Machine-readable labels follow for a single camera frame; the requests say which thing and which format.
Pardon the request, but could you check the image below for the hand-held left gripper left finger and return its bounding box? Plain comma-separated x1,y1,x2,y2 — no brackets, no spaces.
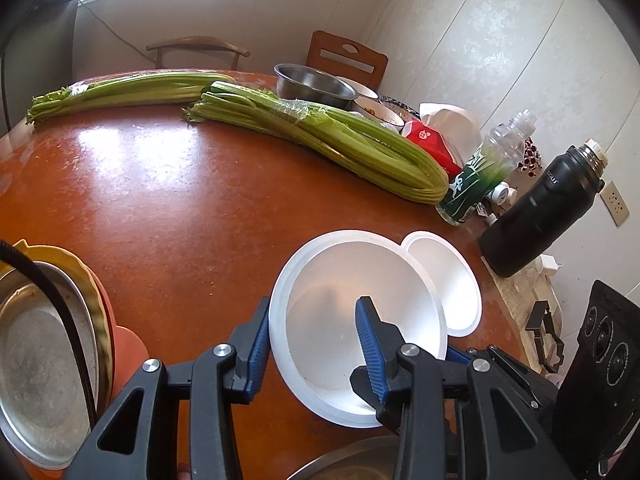
62,296,273,480

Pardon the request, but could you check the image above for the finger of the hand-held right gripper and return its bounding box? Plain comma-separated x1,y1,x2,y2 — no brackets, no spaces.
349,365,402,433
445,344,558,411

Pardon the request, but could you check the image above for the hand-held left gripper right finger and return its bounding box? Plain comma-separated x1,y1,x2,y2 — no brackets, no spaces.
354,296,571,480

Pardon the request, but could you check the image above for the large white foam bowl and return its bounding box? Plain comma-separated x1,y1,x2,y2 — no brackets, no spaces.
268,230,449,429

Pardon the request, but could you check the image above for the yellow shell-shaped plate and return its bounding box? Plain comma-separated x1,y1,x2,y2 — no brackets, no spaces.
0,240,115,411

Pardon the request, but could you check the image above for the small white foam bowl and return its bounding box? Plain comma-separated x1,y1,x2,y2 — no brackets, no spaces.
402,231,482,337

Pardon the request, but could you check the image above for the black thermos flask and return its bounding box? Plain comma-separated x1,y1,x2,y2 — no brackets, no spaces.
478,140,608,279

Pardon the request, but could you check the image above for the clear bottle green label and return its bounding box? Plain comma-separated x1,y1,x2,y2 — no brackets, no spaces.
436,108,538,226

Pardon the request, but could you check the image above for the thick celery bunch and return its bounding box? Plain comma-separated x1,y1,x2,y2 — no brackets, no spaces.
181,81,449,206

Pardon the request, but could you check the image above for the red dotted packet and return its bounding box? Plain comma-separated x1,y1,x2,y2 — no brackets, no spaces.
517,139,543,176

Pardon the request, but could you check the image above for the bowl with food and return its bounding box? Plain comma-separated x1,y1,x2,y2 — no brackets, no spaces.
350,99,406,131

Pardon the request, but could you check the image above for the white plastic bag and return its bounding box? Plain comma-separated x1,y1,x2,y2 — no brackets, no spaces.
417,102,483,166

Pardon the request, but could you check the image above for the white ceramic bowl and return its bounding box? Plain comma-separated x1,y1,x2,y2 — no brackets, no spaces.
340,76,380,102

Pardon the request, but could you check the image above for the stainless steel bowl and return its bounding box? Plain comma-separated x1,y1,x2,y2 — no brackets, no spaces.
273,63,358,111

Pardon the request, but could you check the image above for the brown carved-back wooden chair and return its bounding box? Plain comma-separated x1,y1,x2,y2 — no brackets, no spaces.
305,30,389,91

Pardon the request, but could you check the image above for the long celery bunch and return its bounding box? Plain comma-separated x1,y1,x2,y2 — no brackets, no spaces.
26,72,236,123

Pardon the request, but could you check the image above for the dark curved wooden chair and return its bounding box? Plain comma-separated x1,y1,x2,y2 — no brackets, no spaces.
146,36,251,71

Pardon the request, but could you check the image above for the black metal bracket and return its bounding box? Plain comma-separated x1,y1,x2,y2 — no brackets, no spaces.
525,300,566,373

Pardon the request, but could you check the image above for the wall power outlet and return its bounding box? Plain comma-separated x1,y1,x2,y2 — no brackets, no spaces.
602,182,630,228

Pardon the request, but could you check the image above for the black hose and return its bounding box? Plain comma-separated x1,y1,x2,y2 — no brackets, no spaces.
0,240,98,426

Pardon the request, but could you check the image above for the thin wall cable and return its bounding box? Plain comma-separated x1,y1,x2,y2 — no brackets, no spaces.
92,7,151,61

